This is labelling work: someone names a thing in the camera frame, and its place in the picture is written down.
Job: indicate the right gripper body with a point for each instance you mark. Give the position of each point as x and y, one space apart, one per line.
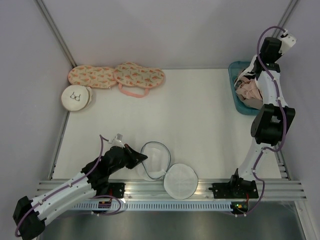
257 59

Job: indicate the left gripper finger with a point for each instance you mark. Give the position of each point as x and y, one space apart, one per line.
134 154
135 162

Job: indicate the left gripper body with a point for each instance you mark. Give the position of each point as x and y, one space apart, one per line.
126 160

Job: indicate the black bra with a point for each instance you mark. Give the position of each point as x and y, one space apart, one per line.
247 73

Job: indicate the white mesh laundry bag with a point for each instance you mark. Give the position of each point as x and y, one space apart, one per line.
180 181

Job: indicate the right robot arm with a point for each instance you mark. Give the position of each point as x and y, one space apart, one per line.
270 126

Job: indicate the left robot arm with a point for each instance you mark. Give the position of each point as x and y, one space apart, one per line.
32 215

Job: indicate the pink bra pile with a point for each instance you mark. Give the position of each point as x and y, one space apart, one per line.
247 91

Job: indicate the floral bra bag left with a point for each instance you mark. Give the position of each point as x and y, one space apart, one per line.
98 77

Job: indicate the teal plastic basket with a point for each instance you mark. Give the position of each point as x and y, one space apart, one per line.
234 70

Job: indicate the cream round glasses pouch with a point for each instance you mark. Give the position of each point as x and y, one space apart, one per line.
76 97

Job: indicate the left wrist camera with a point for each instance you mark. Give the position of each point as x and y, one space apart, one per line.
117 141

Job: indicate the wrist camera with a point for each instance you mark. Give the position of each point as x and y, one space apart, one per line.
287 42
117 141

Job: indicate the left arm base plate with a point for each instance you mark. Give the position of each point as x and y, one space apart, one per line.
115 189

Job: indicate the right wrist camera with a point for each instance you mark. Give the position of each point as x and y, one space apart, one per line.
287 42

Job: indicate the white slotted cable duct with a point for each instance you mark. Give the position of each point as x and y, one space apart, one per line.
220 206

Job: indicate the right frame post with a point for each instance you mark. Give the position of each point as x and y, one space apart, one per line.
287 12

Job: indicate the frame post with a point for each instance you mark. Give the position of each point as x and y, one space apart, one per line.
287 12
55 31

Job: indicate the floral bra bag with handle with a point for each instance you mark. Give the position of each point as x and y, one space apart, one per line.
132 75

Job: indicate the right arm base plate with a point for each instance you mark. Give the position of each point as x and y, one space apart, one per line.
224 190

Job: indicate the aluminium front rail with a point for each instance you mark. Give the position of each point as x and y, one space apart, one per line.
140 190

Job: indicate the left frame post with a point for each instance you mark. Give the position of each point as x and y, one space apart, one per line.
55 31

